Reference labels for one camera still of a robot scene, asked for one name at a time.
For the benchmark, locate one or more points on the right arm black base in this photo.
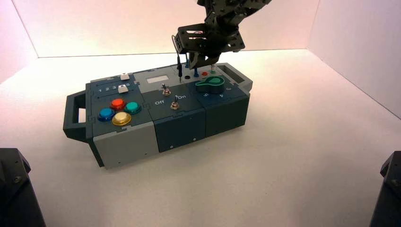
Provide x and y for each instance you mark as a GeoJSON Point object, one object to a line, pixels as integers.
{"type": "Point", "coordinates": [388, 194]}

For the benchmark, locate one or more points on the green round push button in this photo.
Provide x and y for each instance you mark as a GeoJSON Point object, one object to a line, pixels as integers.
{"type": "Point", "coordinates": [133, 107]}

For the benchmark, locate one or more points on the white slider knob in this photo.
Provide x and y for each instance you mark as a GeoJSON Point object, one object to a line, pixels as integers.
{"type": "Point", "coordinates": [122, 89]}
{"type": "Point", "coordinates": [124, 76]}

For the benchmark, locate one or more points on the yellow round push button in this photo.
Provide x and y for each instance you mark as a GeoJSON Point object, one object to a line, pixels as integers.
{"type": "Point", "coordinates": [121, 118]}

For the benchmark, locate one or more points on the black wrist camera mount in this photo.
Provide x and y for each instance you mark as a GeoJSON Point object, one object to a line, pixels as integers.
{"type": "Point", "coordinates": [188, 44]}

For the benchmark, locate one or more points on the red round push button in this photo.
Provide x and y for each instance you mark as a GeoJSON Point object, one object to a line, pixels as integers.
{"type": "Point", "coordinates": [118, 104]}

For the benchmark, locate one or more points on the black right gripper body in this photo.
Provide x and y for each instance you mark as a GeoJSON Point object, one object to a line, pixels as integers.
{"type": "Point", "coordinates": [228, 39]}

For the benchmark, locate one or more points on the green rotary selector knob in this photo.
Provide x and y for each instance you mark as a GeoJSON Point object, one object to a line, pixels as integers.
{"type": "Point", "coordinates": [210, 84]}

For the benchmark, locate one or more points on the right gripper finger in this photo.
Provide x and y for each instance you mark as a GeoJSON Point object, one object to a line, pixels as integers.
{"type": "Point", "coordinates": [193, 59]}
{"type": "Point", "coordinates": [210, 60]}

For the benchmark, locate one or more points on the blue round push button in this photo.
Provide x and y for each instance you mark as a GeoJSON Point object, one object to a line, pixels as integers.
{"type": "Point", "coordinates": [106, 114]}

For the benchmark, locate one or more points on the white rectangular display window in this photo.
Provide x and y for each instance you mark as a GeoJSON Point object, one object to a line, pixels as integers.
{"type": "Point", "coordinates": [157, 80]}

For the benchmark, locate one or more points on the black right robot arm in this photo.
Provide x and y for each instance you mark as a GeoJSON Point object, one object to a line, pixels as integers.
{"type": "Point", "coordinates": [235, 9]}

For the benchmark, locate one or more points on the grey and teal control box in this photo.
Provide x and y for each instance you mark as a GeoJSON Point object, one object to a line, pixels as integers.
{"type": "Point", "coordinates": [122, 145]}

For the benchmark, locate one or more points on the metal toggle switch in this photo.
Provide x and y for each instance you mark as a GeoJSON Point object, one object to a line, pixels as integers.
{"type": "Point", "coordinates": [165, 90]}
{"type": "Point", "coordinates": [174, 103]}

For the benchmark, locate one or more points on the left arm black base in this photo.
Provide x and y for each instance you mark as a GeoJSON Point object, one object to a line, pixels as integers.
{"type": "Point", "coordinates": [15, 194]}

